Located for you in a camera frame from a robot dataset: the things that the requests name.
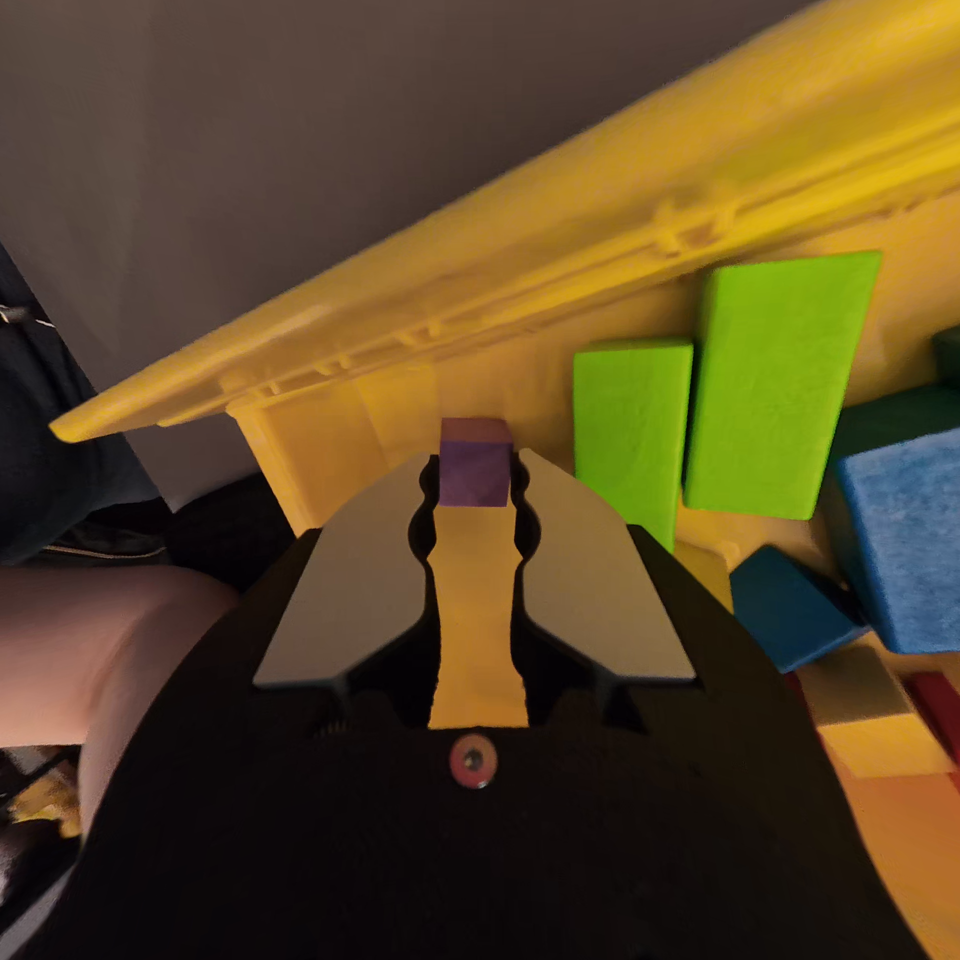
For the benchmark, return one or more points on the person's lap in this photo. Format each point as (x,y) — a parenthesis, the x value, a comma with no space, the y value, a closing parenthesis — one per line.
(45,450)

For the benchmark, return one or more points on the purple wooden block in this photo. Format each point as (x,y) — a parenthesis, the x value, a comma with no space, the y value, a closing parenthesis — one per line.
(474,472)

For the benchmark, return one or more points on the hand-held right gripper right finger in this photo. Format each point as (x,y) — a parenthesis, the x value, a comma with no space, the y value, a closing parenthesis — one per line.
(600,600)

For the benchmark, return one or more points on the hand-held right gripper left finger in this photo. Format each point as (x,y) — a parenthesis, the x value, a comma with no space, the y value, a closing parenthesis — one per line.
(349,592)

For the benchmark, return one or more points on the black mesh pad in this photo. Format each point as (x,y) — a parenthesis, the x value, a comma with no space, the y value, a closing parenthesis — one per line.
(225,525)

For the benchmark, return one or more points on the long green wooden block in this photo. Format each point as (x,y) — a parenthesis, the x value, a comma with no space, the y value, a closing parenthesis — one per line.
(780,375)

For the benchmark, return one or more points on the yellow plastic bin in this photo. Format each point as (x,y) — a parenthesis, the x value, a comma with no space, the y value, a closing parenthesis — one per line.
(675,150)

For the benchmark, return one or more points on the small blue wooden block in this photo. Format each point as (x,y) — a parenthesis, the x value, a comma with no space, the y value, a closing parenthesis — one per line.
(787,615)

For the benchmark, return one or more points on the red wooden cube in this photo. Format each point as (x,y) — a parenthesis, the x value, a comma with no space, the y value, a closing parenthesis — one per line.
(941,712)

